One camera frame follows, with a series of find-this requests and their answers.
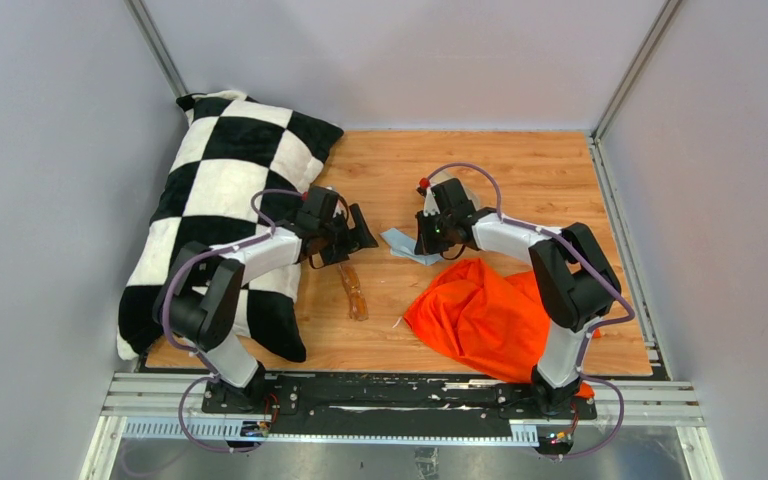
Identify pink glasses case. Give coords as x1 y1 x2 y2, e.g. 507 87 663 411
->
429 171 482 210

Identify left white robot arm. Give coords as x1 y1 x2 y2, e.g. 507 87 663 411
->
153 186 378 413

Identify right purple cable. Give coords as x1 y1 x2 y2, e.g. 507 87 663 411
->
418 162 637 462

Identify black white checkered pillow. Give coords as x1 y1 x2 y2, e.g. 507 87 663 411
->
116 90 344 360

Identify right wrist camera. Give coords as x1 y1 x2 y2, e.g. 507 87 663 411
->
417 177 440 217

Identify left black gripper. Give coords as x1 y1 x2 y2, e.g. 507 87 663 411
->
318 204 377 266

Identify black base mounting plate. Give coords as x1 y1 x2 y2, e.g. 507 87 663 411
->
201 374 597 440

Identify orange transparent sunglasses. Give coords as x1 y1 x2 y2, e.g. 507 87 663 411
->
338 262 369 321

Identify purple cable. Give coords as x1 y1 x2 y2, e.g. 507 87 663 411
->
418 162 637 462
160 188 312 455

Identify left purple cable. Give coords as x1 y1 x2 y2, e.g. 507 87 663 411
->
160 188 312 455

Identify aluminium frame rail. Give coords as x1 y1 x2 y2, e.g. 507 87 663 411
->
81 370 722 479

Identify orange cloth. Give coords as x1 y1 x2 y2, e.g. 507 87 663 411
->
402 257 603 399

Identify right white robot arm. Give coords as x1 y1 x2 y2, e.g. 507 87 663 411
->
414 178 621 418

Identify light blue cleaning cloth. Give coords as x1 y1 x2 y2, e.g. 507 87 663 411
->
380 228 443 266

